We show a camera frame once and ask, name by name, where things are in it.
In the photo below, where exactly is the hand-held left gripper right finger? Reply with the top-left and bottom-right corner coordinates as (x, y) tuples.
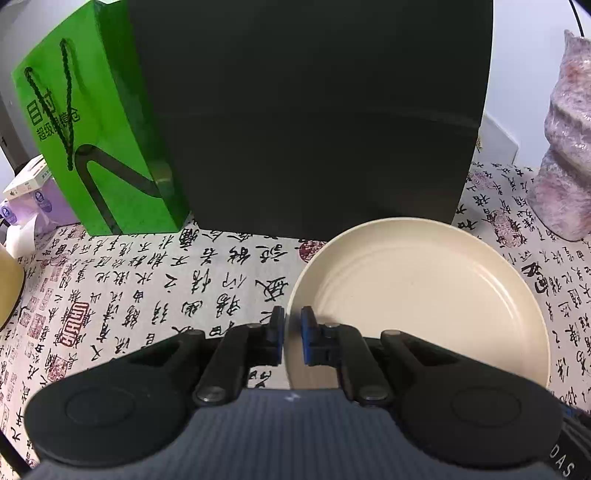
(300, 305), (467, 408)

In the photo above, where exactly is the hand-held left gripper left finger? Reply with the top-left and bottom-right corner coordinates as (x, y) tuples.
(124, 305), (286, 408)

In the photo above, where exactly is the cream plate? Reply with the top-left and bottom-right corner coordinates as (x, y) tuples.
(286, 217), (551, 403)

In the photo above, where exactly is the calligraphy printed tablecloth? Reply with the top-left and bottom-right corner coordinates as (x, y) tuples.
(0, 161), (591, 472)

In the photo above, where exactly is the black paper bag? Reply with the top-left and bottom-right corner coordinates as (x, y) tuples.
(127, 0), (495, 241)

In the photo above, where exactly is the purple tissue pack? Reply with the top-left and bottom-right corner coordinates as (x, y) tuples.
(0, 180), (81, 232)

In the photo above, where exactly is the yellow thermos jug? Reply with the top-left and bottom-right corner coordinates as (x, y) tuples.
(0, 244), (25, 330)

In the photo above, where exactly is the white tissue paper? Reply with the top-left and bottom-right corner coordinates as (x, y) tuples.
(4, 225), (37, 259)

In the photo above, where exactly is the white flat box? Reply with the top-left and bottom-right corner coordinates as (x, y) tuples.
(2, 154), (54, 200)

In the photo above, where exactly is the pink textured vase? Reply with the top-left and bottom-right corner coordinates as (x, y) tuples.
(526, 30), (591, 241)

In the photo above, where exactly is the green paper bag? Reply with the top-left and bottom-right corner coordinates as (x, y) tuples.
(11, 0), (190, 236)

